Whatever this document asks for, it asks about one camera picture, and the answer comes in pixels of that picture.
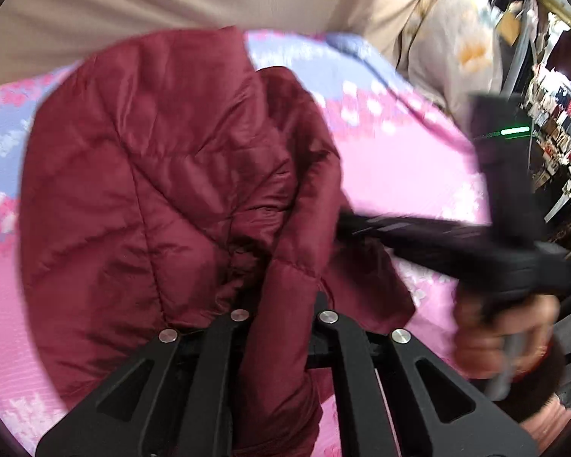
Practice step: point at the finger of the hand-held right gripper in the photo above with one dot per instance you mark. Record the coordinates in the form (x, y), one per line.
(409, 243)

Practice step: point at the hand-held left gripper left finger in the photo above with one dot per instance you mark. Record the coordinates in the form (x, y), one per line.
(181, 390)

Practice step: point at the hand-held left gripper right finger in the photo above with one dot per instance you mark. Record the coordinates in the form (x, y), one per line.
(376, 390)

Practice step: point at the maroon puffer jacket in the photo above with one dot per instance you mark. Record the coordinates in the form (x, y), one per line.
(171, 190)

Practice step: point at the person's right hand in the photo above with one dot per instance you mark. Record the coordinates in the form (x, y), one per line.
(485, 342)

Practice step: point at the pink floral bed sheet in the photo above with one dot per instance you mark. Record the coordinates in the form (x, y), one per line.
(399, 152)

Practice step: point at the cluttered goods shelf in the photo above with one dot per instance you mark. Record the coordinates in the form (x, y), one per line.
(556, 119)

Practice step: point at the cream floral curtain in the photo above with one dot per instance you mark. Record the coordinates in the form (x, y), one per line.
(457, 47)

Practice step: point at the person's pink clothing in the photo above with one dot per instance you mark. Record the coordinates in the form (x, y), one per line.
(547, 414)

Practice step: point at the beige cloth cover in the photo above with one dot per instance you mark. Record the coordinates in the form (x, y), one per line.
(171, 4)

